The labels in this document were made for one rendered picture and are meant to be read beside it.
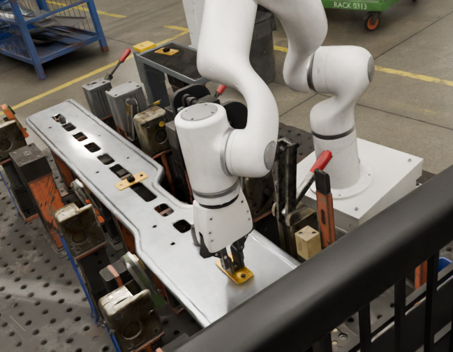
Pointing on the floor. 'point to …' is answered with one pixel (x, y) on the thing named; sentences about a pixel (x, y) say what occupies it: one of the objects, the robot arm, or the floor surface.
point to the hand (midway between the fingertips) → (232, 259)
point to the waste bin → (263, 45)
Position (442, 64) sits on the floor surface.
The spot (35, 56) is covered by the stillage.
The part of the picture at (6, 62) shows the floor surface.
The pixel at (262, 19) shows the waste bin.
